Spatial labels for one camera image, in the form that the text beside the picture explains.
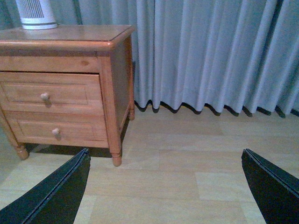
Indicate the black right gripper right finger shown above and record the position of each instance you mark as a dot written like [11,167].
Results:
[275,191]

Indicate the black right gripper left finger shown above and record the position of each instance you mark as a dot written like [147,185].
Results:
[56,199]

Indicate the wooden top drawer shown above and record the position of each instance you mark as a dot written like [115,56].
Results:
[51,93]

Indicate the wooden drawer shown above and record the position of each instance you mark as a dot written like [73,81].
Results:
[51,93]
[58,129]

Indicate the wooden bottom drawer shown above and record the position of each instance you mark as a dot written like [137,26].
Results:
[58,129]

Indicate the wooden nightstand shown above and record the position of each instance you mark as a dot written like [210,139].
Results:
[103,50]

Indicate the grey curtain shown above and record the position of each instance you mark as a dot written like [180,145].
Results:
[243,54]

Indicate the white cylindrical air purifier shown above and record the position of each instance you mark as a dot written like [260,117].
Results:
[36,14]

